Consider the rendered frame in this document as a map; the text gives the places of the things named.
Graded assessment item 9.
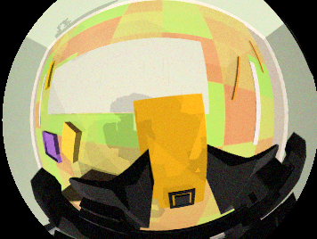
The white rectangular panel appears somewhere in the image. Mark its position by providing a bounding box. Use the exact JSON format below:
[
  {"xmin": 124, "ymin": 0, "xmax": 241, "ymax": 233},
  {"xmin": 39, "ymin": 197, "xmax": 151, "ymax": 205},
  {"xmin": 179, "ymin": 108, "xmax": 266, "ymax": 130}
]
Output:
[{"xmin": 47, "ymin": 37, "xmax": 209, "ymax": 115}]

